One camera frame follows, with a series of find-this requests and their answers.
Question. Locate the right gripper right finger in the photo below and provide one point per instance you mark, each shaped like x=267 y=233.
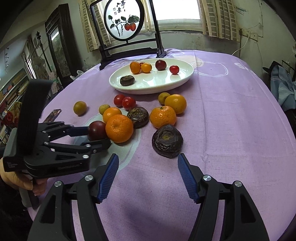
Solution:
x=241 y=220

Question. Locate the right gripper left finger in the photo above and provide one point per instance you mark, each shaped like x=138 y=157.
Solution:
x=54 y=219

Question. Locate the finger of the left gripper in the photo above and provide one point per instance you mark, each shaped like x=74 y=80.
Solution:
x=48 y=132
x=66 y=152

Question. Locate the dark plum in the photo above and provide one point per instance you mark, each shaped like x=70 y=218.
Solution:
x=96 y=131
x=160 y=65

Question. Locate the green-yellow round fruit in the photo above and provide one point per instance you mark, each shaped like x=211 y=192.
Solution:
x=80 y=108

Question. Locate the smooth orange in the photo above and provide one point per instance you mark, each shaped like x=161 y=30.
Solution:
x=110 y=112
x=146 y=68
x=177 y=102

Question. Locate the large mandarin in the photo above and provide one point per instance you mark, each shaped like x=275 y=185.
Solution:
x=119 y=128

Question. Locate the wrinkled passion fruit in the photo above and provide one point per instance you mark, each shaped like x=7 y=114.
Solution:
x=139 y=117
x=127 y=80
x=167 y=141

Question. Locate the small longan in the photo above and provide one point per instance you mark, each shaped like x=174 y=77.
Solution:
x=103 y=108
x=162 y=97

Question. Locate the smooth orange front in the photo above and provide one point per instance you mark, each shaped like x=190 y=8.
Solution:
x=146 y=68

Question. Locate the person's left hand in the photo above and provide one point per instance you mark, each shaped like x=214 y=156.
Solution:
x=19 y=180

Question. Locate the printed card packet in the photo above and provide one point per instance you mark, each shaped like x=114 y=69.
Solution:
x=52 y=116

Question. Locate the white plastic bag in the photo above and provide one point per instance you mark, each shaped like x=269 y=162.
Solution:
x=79 y=73

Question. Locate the dark wooden cabinet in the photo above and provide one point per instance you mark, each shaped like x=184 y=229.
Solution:
x=62 y=44

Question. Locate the left beige curtain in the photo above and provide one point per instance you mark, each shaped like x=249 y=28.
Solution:
x=90 y=35

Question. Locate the beige curtain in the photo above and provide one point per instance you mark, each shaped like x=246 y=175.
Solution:
x=219 y=20
x=90 y=35

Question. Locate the blue clothes pile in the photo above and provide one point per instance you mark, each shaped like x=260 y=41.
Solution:
x=282 y=88

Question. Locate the right beige curtain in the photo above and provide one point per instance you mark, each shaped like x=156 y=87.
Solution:
x=219 y=20

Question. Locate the wall power socket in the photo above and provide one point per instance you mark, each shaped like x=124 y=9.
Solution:
x=249 y=34

